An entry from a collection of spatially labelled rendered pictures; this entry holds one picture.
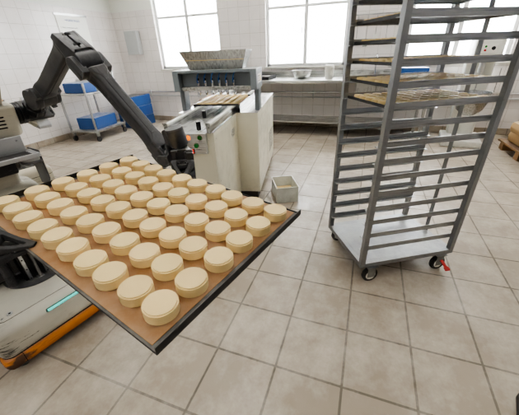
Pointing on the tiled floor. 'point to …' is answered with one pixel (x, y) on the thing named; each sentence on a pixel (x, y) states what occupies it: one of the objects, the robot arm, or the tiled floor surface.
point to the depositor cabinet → (254, 143)
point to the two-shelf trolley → (91, 116)
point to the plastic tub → (285, 188)
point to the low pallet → (518, 152)
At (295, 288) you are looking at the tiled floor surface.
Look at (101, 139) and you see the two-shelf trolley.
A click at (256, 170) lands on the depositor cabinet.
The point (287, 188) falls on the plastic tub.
